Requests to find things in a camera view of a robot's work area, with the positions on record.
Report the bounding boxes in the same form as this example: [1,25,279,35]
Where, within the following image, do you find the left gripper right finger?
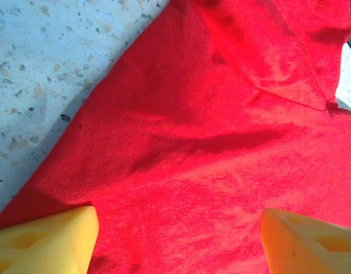
[259,207,351,274]

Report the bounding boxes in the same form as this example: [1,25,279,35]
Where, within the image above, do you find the red t-shirt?
[0,0,351,274]

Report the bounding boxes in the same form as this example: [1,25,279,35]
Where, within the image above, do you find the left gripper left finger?
[0,205,99,274]

